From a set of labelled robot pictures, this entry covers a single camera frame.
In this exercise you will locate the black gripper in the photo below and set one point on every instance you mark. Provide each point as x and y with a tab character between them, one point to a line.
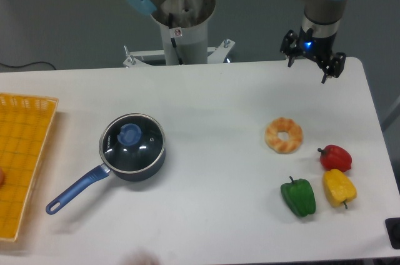
319	48

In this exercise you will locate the glass pot lid blue knob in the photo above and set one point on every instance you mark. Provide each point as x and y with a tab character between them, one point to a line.
133	144

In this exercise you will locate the dark blue saucepan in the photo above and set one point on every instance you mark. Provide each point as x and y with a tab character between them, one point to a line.
98	173

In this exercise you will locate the red bell pepper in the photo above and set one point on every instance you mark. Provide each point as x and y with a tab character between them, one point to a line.
335	157

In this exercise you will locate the yellow bell pepper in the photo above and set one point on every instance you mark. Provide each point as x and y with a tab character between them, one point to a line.
338	188

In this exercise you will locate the green bell pepper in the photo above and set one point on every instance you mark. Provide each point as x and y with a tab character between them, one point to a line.
298	195

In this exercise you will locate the black device at table edge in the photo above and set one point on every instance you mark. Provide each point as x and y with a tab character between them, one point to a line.
393	231

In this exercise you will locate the yellow plastic basket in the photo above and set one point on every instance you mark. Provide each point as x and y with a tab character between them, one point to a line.
25	124

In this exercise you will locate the ring shaped bread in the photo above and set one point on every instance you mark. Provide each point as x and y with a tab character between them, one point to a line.
283	135

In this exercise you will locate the white metal base frame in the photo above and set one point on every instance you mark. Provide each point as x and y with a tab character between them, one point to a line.
215	55

